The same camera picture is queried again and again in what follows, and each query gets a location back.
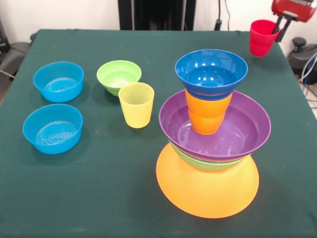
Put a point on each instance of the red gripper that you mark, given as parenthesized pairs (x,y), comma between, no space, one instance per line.
(294,8)

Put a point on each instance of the red cup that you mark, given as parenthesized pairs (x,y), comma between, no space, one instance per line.
(260,42)

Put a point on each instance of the dark blue bowl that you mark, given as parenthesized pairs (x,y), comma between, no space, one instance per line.
(210,69)

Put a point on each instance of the purple bowl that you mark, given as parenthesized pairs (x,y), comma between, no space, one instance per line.
(245,134)

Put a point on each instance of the orange cup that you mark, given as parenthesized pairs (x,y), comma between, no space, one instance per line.
(206,116)

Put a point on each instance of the large green bowl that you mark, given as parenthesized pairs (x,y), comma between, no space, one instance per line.
(213,165)

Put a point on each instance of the large orange bowl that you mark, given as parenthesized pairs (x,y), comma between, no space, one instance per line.
(208,193)

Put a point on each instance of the yellow cup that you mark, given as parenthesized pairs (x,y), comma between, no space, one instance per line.
(136,109)

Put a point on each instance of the small green bowl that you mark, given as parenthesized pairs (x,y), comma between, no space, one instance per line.
(119,77)

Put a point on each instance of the light blue bowl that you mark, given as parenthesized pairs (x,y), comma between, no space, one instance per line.
(58,83)
(52,131)

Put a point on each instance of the dark green tablecloth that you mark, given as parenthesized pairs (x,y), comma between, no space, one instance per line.
(74,186)

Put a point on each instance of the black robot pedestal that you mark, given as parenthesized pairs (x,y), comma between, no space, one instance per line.
(158,10)

